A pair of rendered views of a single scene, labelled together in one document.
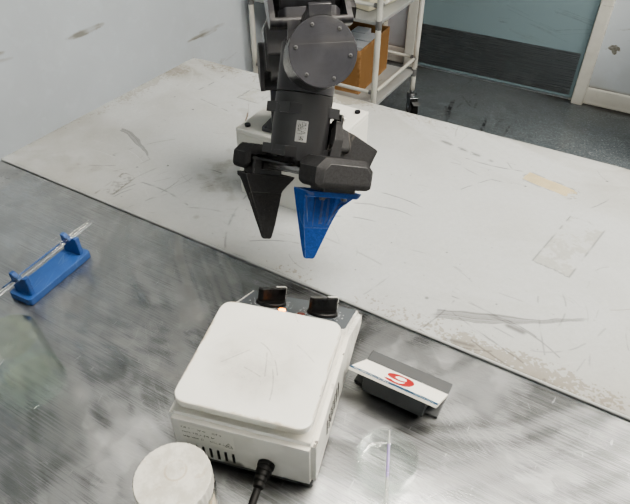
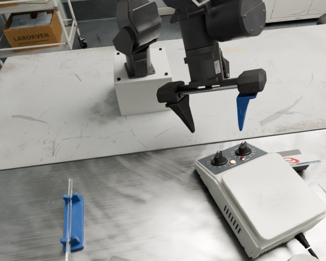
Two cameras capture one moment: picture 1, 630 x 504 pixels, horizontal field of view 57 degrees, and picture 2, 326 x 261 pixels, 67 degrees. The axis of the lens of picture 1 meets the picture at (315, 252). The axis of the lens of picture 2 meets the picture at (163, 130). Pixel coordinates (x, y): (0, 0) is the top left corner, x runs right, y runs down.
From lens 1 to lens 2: 0.40 m
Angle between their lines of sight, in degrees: 26
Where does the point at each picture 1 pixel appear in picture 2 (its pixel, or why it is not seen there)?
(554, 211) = (248, 59)
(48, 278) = (77, 226)
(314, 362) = (291, 176)
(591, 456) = not seen: outside the picture
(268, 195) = (187, 110)
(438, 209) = not seen: hidden behind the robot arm
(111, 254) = (93, 188)
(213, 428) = (282, 238)
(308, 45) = (249, 12)
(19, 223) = (12, 207)
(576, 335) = (307, 104)
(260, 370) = (278, 196)
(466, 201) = not seen: hidden behind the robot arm
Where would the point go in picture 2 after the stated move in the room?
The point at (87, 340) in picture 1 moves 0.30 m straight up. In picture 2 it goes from (138, 242) to (98, 129)
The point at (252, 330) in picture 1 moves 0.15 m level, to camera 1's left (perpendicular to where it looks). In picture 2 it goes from (250, 180) to (181, 240)
